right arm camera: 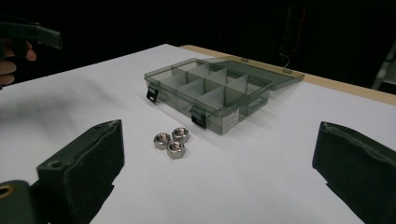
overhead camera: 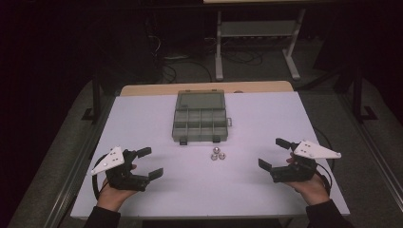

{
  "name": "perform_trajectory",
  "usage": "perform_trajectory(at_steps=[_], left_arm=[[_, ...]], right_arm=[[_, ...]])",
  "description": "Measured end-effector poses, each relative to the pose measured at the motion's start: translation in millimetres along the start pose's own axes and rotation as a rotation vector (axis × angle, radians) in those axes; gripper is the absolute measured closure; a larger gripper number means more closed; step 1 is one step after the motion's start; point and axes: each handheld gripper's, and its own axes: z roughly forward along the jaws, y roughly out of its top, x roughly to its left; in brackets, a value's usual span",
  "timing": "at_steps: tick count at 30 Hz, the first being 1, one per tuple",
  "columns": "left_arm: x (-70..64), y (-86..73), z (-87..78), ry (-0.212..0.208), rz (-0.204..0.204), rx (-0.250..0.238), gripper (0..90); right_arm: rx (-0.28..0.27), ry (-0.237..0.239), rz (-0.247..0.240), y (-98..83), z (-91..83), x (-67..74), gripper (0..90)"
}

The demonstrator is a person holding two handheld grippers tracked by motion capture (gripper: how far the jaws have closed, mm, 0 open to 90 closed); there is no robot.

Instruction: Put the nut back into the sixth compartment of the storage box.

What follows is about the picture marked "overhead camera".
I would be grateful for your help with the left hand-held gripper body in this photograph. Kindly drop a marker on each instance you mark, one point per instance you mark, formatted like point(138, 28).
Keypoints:
point(122, 177)

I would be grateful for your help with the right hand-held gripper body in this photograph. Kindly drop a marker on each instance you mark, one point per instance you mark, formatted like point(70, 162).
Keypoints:
point(294, 173)

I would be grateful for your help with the person's left hand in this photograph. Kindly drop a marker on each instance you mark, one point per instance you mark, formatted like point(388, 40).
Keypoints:
point(112, 198)

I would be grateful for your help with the person's right hand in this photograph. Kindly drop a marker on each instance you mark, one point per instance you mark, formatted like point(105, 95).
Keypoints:
point(312, 191)

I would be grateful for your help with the white table board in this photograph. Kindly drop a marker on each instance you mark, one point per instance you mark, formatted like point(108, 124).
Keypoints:
point(190, 190)

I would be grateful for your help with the silver metal nut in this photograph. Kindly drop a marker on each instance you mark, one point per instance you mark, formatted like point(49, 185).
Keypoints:
point(222, 155)
point(214, 156)
point(216, 149)

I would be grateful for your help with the grey clear compartment box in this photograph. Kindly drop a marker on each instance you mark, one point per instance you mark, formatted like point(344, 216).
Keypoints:
point(199, 124)

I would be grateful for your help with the wooden table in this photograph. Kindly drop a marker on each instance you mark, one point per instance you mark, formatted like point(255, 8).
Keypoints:
point(152, 89)

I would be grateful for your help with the black metal stand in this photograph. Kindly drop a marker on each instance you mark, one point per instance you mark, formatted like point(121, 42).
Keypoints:
point(96, 101)
point(358, 95)

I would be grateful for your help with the grey aluminium rail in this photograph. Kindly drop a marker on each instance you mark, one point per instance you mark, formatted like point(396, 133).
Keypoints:
point(79, 164)
point(374, 152)

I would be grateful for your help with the white metal frame desk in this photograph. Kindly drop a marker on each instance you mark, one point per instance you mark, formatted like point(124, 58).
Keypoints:
point(218, 47)

